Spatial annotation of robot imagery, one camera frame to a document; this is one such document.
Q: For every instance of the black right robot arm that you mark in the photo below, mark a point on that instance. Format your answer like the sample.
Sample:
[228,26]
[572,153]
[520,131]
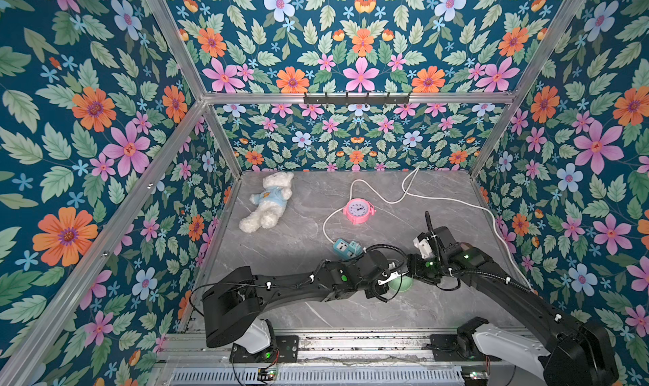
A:
[562,351]

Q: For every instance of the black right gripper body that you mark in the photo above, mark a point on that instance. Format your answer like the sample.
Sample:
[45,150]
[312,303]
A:
[415,267]

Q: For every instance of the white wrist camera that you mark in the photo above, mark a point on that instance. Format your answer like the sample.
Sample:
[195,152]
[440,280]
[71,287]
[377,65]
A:
[393,276]
[426,243]

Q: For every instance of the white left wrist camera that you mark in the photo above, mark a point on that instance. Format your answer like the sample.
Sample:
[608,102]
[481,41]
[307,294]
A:
[393,276]

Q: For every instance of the pink alarm clock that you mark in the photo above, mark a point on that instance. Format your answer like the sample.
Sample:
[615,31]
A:
[358,211]

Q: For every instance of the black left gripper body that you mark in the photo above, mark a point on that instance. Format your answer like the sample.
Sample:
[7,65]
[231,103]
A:
[372,289]

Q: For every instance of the black wall hook rack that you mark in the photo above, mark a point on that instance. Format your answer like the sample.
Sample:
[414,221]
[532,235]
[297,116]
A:
[356,99]

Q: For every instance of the teal power strip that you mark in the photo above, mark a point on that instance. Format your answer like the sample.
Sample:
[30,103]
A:
[347,250]

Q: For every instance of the white plush teddy bear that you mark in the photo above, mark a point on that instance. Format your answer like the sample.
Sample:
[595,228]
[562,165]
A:
[270,204]

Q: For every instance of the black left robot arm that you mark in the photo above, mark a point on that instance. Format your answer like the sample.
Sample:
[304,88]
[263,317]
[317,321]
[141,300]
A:
[232,304]

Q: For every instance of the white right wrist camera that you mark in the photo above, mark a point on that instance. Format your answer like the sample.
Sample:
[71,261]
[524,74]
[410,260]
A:
[426,243]

